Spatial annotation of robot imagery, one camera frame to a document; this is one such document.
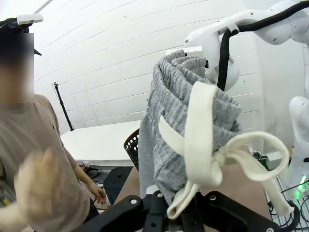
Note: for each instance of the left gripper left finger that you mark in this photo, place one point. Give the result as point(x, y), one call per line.
point(125, 207)

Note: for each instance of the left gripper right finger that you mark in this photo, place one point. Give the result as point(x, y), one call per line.
point(229, 212)

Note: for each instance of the person's left forearm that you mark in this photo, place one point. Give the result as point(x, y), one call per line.
point(84, 176)

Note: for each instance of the black perforated plastic basket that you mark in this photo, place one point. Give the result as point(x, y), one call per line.
point(131, 145)

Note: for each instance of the person in beige sweater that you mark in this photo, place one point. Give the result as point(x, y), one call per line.
point(29, 125)

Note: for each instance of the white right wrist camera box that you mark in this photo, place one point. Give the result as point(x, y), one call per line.
point(193, 50)

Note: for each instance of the black flat stand base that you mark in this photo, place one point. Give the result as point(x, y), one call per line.
point(116, 183)

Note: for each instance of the white side table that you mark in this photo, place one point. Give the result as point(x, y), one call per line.
point(96, 140)

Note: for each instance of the black cap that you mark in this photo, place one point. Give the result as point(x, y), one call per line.
point(9, 26)

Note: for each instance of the person's left hand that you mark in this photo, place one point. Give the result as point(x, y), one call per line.
point(98, 193)

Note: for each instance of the black tripod pole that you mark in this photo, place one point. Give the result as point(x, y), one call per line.
point(64, 108)

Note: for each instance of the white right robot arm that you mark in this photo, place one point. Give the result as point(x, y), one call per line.
point(207, 36)

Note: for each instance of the person's right hand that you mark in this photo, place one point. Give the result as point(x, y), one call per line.
point(36, 178)

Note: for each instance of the white cap-mounted camera box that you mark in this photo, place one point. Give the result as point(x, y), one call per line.
point(30, 19)

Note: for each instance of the grey training pants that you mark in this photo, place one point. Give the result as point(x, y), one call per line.
point(173, 120)

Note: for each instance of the white box device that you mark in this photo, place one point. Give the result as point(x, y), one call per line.
point(274, 160)

